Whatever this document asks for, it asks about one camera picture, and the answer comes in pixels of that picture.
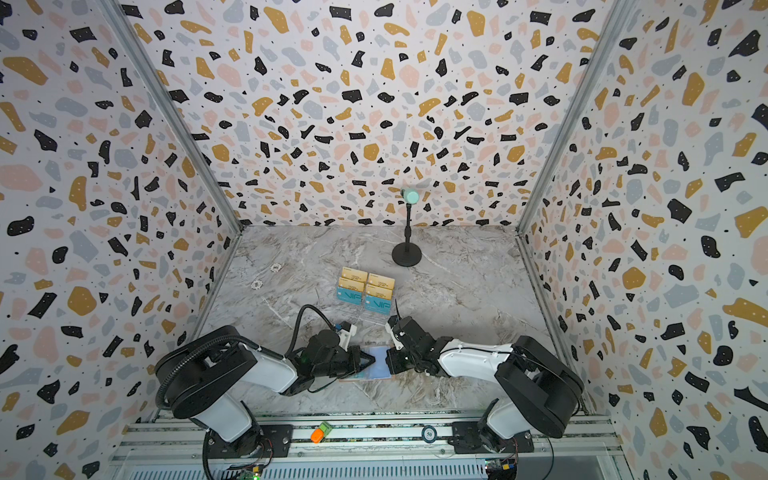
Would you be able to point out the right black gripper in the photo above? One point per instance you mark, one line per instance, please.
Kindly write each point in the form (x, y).
(398, 353)

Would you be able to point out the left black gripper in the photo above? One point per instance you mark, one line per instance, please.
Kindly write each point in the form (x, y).
(356, 355)

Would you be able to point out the pink leather card holder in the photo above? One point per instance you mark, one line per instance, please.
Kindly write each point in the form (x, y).
(379, 369)

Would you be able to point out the teal card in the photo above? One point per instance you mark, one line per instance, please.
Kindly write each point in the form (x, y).
(349, 296)
(378, 305)

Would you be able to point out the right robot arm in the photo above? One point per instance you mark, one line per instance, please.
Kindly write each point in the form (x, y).
(543, 393)

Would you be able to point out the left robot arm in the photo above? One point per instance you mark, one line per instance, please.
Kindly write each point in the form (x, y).
(195, 380)

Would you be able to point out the clear acrylic card stand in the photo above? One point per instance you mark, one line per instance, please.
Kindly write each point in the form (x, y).
(394, 306)

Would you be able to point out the gold card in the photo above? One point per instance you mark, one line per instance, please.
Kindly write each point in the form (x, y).
(379, 292)
(354, 274)
(381, 281)
(352, 285)

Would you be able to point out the gold card back right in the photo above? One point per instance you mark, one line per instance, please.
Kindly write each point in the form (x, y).
(381, 281)

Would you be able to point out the gold card back left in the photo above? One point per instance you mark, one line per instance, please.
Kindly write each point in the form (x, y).
(354, 274)

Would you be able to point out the orange green small tool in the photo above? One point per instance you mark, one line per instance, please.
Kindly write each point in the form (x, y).
(321, 432)

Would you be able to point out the black microphone stand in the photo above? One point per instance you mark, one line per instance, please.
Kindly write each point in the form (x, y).
(406, 253)

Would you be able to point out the mint green microphone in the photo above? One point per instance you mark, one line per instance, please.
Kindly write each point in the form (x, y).
(410, 196)

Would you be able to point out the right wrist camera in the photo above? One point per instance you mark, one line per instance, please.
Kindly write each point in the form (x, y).
(398, 328)

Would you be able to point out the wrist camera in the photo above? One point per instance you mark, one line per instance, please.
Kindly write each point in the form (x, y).
(398, 328)
(346, 331)

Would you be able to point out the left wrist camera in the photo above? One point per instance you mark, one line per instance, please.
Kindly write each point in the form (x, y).
(346, 331)

